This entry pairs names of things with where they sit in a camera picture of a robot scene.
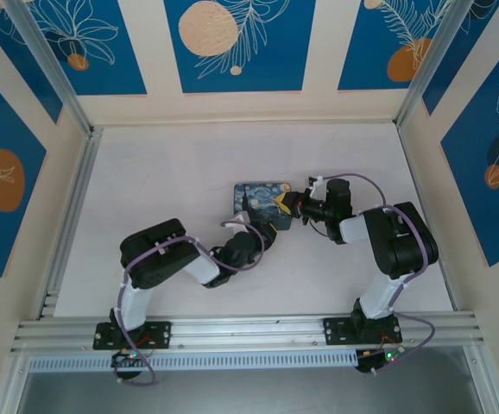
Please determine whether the long aluminium base rail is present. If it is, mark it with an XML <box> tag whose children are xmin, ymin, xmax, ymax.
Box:
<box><xmin>9</xmin><ymin>310</ymin><xmax>490</xmax><ymax>355</ymax></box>

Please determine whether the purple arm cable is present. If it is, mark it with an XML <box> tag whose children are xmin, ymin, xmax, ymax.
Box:
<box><xmin>318</xmin><ymin>172</ymin><xmax>436</xmax><ymax>376</ymax></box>
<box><xmin>114</xmin><ymin>219</ymin><xmax>266</xmax><ymax>386</ymax></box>

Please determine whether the black right controller board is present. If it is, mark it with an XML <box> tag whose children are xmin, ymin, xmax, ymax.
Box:
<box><xmin>356</xmin><ymin>348</ymin><xmax>401</xmax><ymax>375</ymax></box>

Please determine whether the aluminium frame post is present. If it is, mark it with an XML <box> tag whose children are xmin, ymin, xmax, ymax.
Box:
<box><xmin>3</xmin><ymin>0</ymin><xmax>95</xmax><ymax>135</ymax></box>
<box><xmin>395</xmin><ymin>0</ymin><xmax>464</xmax><ymax>129</ymax></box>

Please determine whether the aluminium table edge rail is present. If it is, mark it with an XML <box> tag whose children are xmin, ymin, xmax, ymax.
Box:
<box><xmin>35</xmin><ymin>127</ymin><xmax>104</xmax><ymax>321</ymax></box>
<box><xmin>395</xmin><ymin>122</ymin><xmax>460</xmax><ymax>312</ymax></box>

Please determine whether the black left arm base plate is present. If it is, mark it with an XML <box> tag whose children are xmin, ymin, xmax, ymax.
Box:
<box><xmin>92</xmin><ymin>320</ymin><xmax>173</xmax><ymax>350</ymax></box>

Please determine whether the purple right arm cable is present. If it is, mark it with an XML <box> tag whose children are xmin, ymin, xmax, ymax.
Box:
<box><xmin>318</xmin><ymin>172</ymin><xmax>436</xmax><ymax>376</ymax></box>

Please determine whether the white slotted cable duct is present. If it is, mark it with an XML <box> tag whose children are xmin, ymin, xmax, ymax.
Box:
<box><xmin>27</xmin><ymin>349</ymin><xmax>359</xmax><ymax>373</ymax></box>

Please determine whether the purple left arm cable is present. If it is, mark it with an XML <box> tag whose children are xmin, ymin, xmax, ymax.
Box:
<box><xmin>114</xmin><ymin>219</ymin><xmax>266</xmax><ymax>386</ymax></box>

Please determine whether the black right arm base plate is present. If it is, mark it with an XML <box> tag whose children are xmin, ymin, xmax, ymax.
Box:
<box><xmin>323</xmin><ymin>317</ymin><xmax>404</xmax><ymax>346</ymax></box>

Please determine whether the black left controller board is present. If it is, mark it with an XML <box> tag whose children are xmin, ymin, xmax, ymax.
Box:
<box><xmin>110</xmin><ymin>349</ymin><xmax>149</xmax><ymax>368</ymax></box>

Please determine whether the black controller board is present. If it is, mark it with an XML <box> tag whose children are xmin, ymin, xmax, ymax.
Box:
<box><xmin>356</xmin><ymin>348</ymin><xmax>401</xmax><ymax>375</ymax></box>
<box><xmin>110</xmin><ymin>349</ymin><xmax>149</xmax><ymax>368</ymax></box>

